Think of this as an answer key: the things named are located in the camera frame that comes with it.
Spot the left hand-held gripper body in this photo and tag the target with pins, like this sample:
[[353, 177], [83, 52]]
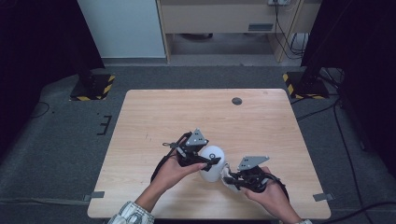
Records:
[[190, 152]]

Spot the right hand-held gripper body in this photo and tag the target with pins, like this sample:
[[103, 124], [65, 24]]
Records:
[[253, 177]]

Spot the white plastic bottle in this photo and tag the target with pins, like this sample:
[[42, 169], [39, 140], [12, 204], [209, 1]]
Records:
[[211, 172]]

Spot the person's right hand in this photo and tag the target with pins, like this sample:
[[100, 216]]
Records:
[[272, 199]]

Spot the person's left hand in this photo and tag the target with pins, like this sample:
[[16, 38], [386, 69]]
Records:
[[169, 175]]

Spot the patterned right sleeve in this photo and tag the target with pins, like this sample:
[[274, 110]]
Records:
[[303, 221]]

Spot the patterned sleeve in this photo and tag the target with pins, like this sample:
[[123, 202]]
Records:
[[130, 214], [303, 221]]

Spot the grey round table grommet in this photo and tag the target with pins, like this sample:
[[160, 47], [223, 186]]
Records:
[[237, 101]]

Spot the grey tape strip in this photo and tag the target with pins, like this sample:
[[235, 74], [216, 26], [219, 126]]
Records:
[[95, 195], [322, 197]]

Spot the patterned left sleeve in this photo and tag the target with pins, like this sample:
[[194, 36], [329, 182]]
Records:
[[130, 214]]

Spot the black yellow-striped stand base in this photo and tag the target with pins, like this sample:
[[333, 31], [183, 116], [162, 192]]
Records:
[[91, 87], [306, 85]]

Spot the light wooden desk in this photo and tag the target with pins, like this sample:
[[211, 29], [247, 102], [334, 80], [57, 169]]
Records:
[[218, 18]]

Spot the white cabinet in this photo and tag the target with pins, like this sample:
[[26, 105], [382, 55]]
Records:
[[124, 28]]

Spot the white power strip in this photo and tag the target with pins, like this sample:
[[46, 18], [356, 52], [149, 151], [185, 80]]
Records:
[[278, 2]]

